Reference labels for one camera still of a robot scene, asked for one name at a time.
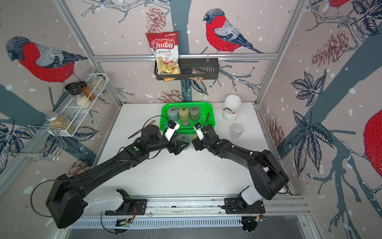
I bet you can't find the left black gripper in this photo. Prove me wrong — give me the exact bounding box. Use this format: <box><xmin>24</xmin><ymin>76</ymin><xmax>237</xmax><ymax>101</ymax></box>
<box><xmin>148</xmin><ymin>136</ymin><xmax>190</xmax><ymax>155</ymax></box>

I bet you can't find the green canister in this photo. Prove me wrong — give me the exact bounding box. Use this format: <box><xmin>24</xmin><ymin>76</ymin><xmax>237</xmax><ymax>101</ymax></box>
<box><xmin>189</xmin><ymin>106</ymin><xmax>201</xmax><ymax>121</ymax></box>
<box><xmin>177</xmin><ymin>134</ymin><xmax>190</xmax><ymax>147</ymax></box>

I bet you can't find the blue canister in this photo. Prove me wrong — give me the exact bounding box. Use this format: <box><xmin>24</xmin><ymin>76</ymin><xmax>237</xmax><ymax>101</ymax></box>
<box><xmin>167</xmin><ymin>107</ymin><xmax>179</xmax><ymax>121</ymax></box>

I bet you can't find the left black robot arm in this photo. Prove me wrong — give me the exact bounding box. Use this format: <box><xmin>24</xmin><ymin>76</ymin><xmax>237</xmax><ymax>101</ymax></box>
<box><xmin>46</xmin><ymin>125</ymin><xmax>190</xmax><ymax>229</ymax></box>

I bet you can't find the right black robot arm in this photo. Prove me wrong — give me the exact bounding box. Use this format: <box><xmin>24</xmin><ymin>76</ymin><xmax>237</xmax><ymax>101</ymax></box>
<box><xmin>192</xmin><ymin>123</ymin><xmax>289</xmax><ymax>207</ymax></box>

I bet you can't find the green plastic basket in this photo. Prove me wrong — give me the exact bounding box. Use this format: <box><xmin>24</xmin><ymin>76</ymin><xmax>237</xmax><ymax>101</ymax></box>
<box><xmin>160</xmin><ymin>102</ymin><xmax>215</xmax><ymax>134</ymax></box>

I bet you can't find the clear glass cup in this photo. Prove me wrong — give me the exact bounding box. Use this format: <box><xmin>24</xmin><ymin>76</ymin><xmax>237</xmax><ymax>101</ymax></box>
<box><xmin>230</xmin><ymin>123</ymin><xmax>244</xmax><ymax>140</ymax></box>

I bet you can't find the white round lamp device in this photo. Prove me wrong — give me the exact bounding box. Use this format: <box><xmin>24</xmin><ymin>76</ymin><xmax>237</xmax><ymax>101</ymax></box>
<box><xmin>222</xmin><ymin>95</ymin><xmax>241</xmax><ymax>122</ymax></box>

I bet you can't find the small snack packet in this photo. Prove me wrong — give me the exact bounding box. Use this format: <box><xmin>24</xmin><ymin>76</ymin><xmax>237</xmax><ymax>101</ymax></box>
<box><xmin>190</xmin><ymin>68</ymin><xmax>206</xmax><ymax>83</ymax></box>

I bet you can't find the red cassava chips bag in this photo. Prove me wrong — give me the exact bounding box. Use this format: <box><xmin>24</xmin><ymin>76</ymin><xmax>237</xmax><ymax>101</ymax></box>
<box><xmin>146</xmin><ymin>31</ymin><xmax>181</xmax><ymax>82</ymax></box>

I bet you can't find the pale spice jar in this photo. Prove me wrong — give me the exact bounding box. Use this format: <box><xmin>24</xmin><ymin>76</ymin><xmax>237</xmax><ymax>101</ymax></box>
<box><xmin>91</xmin><ymin>75</ymin><xmax>105</xmax><ymax>91</ymax></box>

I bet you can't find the orange spice bottle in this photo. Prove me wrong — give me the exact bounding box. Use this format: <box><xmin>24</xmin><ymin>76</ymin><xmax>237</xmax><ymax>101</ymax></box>
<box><xmin>79</xmin><ymin>81</ymin><xmax>96</xmax><ymax>101</ymax></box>

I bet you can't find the black lid spice jar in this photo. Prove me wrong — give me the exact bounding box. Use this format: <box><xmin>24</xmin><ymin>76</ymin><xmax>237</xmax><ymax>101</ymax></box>
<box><xmin>65</xmin><ymin>82</ymin><xmax>91</xmax><ymax>109</ymax></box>

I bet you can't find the silver lid spice jar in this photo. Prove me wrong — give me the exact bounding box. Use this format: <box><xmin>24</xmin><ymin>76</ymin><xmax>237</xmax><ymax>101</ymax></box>
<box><xmin>45</xmin><ymin>112</ymin><xmax>76</xmax><ymax>134</ymax></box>

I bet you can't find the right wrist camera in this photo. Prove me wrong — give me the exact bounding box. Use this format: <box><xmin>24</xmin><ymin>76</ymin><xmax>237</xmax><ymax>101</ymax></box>
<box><xmin>194</xmin><ymin>122</ymin><xmax>204</xmax><ymax>140</ymax></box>

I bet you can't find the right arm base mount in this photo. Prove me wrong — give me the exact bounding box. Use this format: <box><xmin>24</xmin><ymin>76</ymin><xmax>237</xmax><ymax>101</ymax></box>
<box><xmin>221</xmin><ymin>196</ymin><xmax>266</xmax><ymax>214</ymax></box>

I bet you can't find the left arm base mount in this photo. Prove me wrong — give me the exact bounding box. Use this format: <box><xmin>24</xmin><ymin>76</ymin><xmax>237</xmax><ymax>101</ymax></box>
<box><xmin>105</xmin><ymin>189</ymin><xmax>148</xmax><ymax>216</ymax></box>

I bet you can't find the black hanging wall basket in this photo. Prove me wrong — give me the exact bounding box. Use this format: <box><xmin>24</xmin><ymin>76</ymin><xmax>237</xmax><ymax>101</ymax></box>
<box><xmin>154</xmin><ymin>58</ymin><xmax>219</xmax><ymax>80</ymax></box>

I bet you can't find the white wire spice rack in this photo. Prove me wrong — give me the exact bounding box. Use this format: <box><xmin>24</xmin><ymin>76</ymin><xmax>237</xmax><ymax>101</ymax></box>
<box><xmin>33</xmin><ymin>73</ymin><xmax>109</xmax><ymax>137</ymax></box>

